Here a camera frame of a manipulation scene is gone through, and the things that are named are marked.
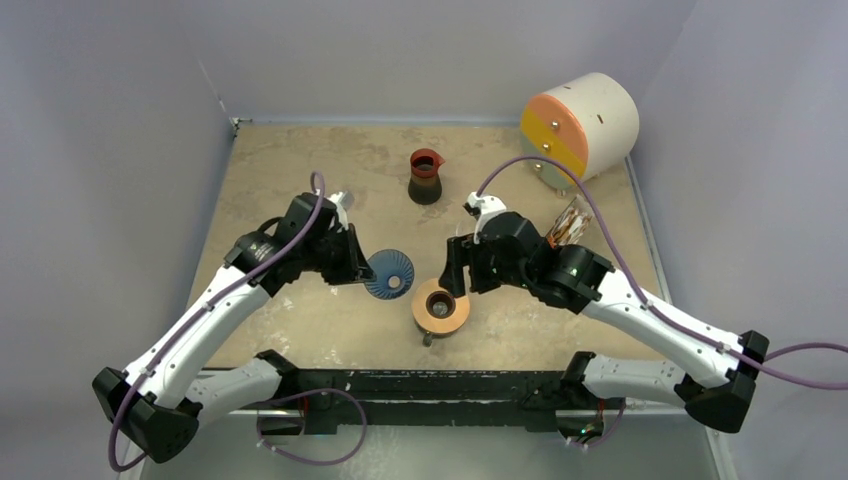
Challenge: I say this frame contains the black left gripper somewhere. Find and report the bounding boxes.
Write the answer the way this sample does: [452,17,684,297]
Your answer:
[301,222,375,285]

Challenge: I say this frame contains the blue ribbed glass dripper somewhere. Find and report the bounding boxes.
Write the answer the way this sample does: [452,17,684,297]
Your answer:
[364,249,415,300]

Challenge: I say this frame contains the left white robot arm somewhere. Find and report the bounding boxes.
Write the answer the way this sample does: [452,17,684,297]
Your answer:
[92,189,376,472]

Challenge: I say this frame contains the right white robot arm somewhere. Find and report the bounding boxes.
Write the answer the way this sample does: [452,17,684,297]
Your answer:
[438,212,769,434]

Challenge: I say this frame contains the orange coffee filter holder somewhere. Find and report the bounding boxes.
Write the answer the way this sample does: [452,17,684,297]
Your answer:
[545,195,595,248]

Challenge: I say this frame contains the red and black pitcher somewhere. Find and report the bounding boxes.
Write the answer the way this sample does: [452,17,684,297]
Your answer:
[407,148,445,205]

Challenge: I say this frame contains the round cream drawer cabinet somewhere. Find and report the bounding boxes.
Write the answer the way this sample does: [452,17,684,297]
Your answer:
[519,72,640,181]

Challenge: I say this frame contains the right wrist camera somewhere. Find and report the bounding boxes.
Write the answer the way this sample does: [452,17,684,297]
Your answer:
[463,191,507,227]

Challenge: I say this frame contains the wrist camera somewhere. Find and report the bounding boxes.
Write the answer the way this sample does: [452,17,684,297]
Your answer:
[328,191,354,230]
[463,191,507,227]

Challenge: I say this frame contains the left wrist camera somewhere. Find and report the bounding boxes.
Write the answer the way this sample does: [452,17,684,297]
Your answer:
[328,191,354,230]

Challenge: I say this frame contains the glass carafe with handle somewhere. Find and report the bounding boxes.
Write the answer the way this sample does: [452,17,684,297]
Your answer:
[422,331,453,348]

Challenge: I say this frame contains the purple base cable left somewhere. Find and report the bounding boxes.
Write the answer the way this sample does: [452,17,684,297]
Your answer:
[255,388,368,468]

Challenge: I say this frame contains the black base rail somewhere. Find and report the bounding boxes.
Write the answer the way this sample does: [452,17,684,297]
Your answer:
[255,350,625,437]

